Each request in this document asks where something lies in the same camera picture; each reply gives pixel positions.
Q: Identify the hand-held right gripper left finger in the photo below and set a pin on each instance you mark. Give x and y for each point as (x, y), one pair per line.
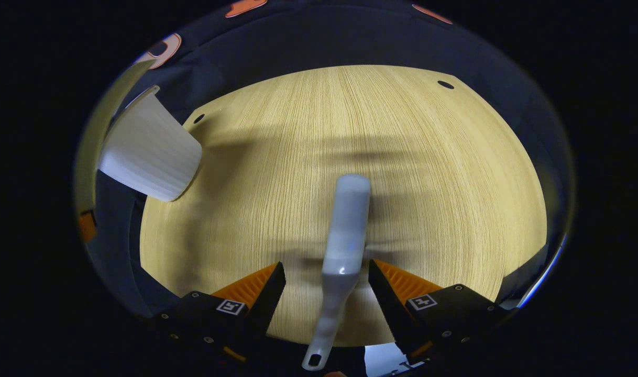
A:
(266, 298)

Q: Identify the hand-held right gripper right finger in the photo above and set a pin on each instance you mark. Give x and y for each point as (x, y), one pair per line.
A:
(387, 298)

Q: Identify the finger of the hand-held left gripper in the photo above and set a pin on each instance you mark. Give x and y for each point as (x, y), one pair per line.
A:
(87, 226)

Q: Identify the white ribbed garbage bin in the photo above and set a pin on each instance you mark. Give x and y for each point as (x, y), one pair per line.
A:
(151, 152)

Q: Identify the wooden desktop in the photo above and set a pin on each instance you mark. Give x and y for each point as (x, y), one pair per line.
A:
(429, 183)

